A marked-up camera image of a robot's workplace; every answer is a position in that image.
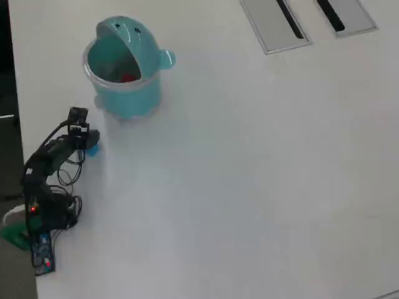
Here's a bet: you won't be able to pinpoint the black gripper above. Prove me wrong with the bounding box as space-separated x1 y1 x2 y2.
67 124 102 151

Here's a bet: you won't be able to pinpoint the dark grey furniture panel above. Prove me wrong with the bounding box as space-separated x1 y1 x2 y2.
0 114 26 200

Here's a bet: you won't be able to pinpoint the thin black servo wires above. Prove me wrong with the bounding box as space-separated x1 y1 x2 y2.
57 149 87 187

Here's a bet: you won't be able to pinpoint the green table clamp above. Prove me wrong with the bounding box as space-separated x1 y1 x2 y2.
0 222 32 252

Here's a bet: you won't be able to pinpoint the white plastic piece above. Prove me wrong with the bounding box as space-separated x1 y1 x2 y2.
2 204 26 228

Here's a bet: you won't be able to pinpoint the teal whale-shaped bin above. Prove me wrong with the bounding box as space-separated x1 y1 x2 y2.
82 16 178 121

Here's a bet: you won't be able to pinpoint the blue controller circuit board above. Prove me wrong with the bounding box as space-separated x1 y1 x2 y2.
32 232 56 277

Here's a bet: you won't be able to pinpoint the small wrist camera board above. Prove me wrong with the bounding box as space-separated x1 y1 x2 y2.
67 107 90 125

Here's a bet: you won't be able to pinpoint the black camera cable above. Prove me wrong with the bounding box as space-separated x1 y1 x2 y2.
37 120 71 156

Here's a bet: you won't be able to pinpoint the metal table cable grommet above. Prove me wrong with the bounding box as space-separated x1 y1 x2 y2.
316 0 380 39
239 0 312 55

